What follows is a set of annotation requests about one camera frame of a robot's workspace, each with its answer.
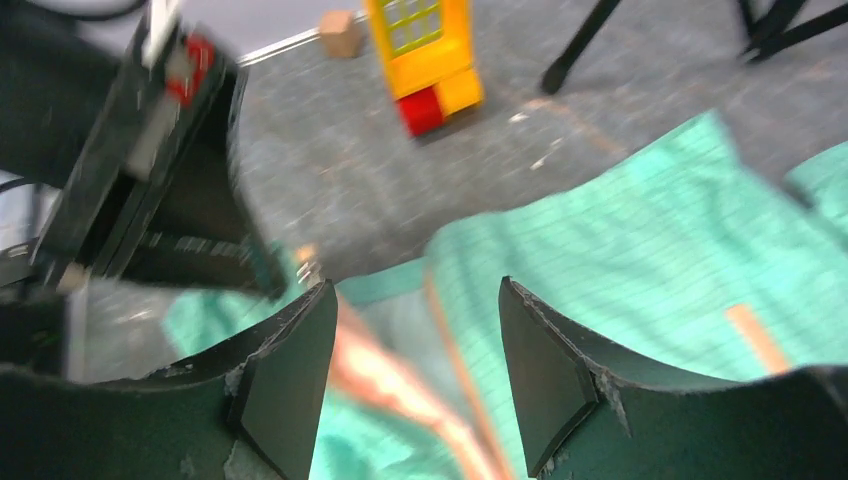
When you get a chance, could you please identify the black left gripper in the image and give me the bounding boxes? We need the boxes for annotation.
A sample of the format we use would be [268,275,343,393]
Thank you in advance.
[1,1,288,298]

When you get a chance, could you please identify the small wooden cube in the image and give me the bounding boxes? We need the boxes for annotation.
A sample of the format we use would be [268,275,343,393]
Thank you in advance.
[318,10,364,58]

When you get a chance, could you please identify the yellow red toy block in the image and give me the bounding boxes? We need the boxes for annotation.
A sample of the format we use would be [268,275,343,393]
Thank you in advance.
[364,0,484,137]

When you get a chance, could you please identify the black tripod stand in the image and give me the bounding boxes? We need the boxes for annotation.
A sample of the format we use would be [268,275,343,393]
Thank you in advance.
[539,0,848,95]

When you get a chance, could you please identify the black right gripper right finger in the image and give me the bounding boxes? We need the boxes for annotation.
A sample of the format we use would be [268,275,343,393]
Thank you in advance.
[499,277,847,479]

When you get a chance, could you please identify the green and orange jacket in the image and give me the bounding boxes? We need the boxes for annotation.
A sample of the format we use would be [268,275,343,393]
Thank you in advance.
[162,109,848,480]

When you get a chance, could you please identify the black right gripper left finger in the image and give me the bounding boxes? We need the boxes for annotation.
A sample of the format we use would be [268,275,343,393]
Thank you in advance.
[1,281,337,479]

